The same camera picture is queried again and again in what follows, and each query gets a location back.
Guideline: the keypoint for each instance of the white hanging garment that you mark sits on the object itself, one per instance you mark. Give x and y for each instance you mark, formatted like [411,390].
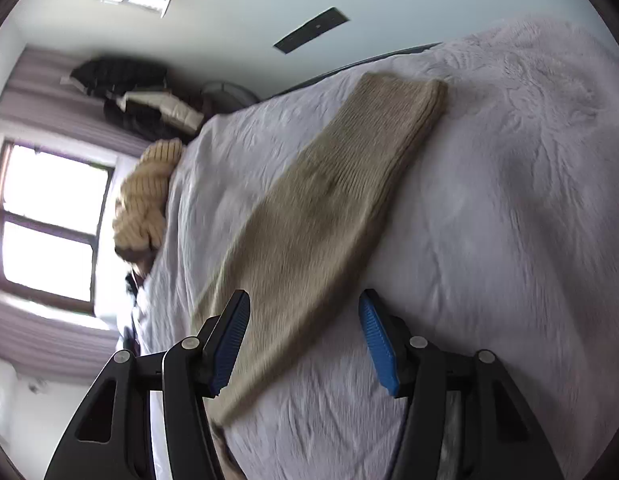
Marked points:
[164,107]

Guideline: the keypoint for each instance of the brown framed window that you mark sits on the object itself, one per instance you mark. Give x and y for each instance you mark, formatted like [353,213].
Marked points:
[49,225]

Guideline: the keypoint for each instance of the black clothes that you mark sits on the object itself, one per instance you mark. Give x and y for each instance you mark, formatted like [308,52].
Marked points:
[132,287]

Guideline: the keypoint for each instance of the lavender embossed blanket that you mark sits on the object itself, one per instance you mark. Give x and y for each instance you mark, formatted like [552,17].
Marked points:
[489,235]

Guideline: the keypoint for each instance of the black wall panel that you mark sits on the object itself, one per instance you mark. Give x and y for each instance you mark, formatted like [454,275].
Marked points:
[312,30]

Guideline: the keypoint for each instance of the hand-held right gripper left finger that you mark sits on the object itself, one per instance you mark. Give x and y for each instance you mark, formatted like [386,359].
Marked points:
[233,342]

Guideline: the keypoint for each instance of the lavender curtain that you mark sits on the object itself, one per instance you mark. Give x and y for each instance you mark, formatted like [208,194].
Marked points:
[34,340]

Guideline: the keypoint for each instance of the cream striped clothes pile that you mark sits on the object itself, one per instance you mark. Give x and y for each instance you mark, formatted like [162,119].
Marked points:
[139,200]

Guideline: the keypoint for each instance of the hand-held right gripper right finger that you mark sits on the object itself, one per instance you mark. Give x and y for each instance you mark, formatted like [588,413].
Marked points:
[377,342]

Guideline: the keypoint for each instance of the beige knit garment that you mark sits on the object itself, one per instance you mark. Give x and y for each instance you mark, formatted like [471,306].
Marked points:
[314,210]

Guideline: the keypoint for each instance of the dark hanging clothes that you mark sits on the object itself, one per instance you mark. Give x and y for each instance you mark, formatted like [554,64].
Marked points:
[114,72]

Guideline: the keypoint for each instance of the dark round fan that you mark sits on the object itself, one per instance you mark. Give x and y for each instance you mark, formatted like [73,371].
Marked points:
[224,95]

